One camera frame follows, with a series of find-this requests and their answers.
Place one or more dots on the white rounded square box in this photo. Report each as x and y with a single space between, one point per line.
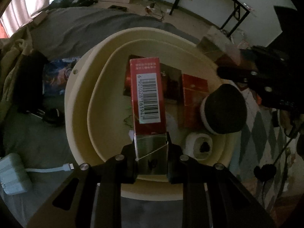
198 146

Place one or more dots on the black flat tray on floor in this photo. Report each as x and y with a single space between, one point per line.
118 8

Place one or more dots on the white power adapter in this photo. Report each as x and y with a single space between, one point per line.
14 176

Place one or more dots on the pink curtain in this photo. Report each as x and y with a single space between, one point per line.
19 13

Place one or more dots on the crumpled clothes pile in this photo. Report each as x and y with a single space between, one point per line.
22 72

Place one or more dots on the grey mattress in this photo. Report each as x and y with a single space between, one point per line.
70 33

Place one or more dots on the small red box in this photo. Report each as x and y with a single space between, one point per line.
149 121

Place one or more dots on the red box with white text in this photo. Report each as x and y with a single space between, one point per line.
171 83

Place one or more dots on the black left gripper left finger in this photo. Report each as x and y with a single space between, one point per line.
91 195

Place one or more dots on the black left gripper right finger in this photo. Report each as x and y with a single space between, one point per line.
212 196

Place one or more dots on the cream plastic tray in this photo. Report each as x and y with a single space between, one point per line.
97 114

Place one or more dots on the black folding table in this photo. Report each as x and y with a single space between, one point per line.
227 15

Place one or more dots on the black open suitcase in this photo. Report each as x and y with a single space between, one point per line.
55 4

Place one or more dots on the blue printed bag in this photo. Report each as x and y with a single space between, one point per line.
56 75

